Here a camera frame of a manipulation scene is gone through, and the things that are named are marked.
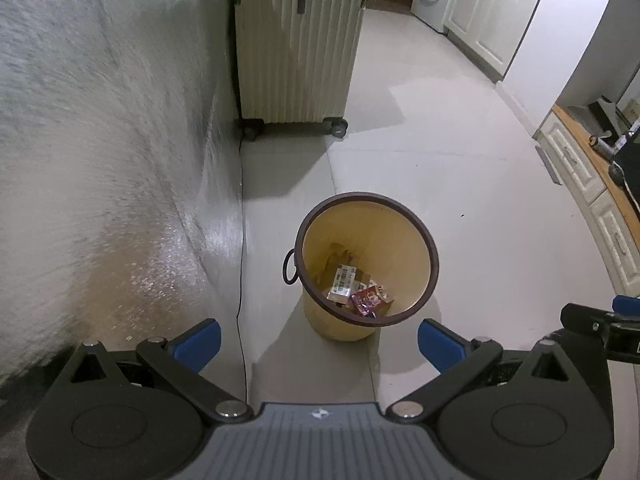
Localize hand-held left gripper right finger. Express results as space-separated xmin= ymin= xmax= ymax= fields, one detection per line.
xmin=386 ymin=319 xmax=583 ymax=421

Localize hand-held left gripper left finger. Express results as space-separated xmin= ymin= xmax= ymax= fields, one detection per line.
xmin=61 ymin=318 xmax=252 ymax=421

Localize red snack box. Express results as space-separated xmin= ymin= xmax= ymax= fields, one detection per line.
xmin=351 ymin=284 xmax=395 ymax=319

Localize torn brown cardboard box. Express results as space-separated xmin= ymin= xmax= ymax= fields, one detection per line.
xmin=326 ymin=259 xmax=374 ymax=307

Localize yellow waste bin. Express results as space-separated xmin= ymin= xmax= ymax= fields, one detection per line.
xmin=282 ymin=191 xmax=440 ymax=343

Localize low white wood-topped cabinet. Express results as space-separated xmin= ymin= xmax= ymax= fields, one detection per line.
xmin=532 ymin=105 xmax=640 ymax=297

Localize dark cloth bag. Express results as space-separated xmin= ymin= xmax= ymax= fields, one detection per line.
xmin=607 ymin=130 xmax=640 ymax=211

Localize grey spray can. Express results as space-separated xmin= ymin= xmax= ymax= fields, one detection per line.
xmin=589 ymin=132 xmax=615 ymax=156

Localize brown white checkered tablecloth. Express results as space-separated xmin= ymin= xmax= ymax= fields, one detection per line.
xmin=0 ymin=0 xmax=247 ymax=391

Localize cream ribbed suitcase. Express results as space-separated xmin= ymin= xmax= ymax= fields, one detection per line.
xmin=234 ymin=0 xmax=367 ymax=141

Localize white kitchen base cabinets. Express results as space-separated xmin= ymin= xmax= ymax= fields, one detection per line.
xmin=445 ymin=0 xmax=548 ymax=81

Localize black floor cable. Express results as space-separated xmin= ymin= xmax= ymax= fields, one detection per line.
xmin=234 ymin=135 xmax=252 ymax=403

